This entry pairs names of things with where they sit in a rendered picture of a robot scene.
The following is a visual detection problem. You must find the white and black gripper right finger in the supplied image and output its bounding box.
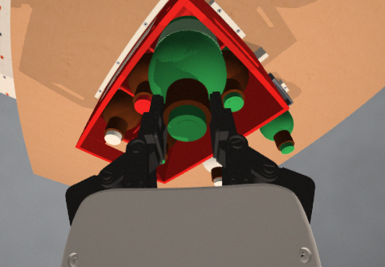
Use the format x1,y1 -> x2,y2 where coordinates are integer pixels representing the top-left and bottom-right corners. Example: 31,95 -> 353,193
209,91 -> 315,223

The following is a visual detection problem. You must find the cream bottle with grey label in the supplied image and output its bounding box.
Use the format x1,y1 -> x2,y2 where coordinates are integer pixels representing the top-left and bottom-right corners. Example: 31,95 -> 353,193
202,157 -> 222,186

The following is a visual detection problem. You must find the dark grey tray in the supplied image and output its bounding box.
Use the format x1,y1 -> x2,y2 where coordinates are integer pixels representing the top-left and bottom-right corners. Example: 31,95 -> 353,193
268,72 -> 294,106

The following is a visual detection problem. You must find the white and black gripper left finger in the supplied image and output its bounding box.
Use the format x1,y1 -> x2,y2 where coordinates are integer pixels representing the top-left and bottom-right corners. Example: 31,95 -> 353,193
65,95 -> 168,226

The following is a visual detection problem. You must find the green bottle with pale label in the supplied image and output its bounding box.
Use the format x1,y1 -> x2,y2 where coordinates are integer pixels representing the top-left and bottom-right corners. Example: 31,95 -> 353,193
259,110 -> 294,154

